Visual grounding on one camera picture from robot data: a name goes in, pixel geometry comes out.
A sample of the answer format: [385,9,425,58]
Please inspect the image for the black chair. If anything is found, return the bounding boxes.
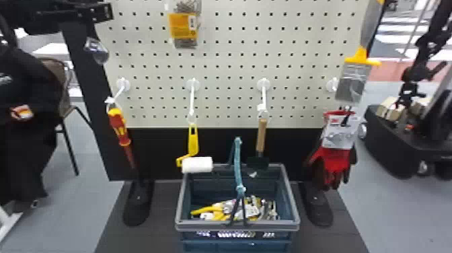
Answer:
[38,57,92,176]

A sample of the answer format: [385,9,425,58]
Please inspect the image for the red gloves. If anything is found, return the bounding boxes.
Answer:
[305,110,362,190]

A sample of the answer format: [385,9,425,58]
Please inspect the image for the yellow scraper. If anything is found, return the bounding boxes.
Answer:
[334,0,387,104]

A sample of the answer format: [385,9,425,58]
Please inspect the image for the silver tool on card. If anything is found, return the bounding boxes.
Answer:
[225,195,280,222]

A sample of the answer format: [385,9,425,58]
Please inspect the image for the blue basket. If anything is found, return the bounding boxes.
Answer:
[174,136,301,253]

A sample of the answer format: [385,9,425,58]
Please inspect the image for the person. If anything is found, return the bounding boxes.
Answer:
[0,13,68,214]

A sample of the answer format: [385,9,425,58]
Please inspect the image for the yellow paint roller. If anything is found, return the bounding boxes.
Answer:
[175,123,215,175]

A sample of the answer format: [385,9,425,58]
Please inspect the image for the yellow screw packet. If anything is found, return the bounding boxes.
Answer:
[167,0,203,49]

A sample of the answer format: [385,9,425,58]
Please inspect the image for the red yellow screwdriver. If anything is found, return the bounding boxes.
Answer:
[105,106,137,171]

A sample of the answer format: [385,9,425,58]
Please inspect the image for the white pegboard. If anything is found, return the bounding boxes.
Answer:
[61,0,385,227]

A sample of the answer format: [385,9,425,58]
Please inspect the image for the yellow hand tool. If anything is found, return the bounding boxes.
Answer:
[190,203,229,222]

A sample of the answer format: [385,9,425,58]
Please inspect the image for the wooden handle brush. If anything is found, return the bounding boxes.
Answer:
[246,117,270,171]

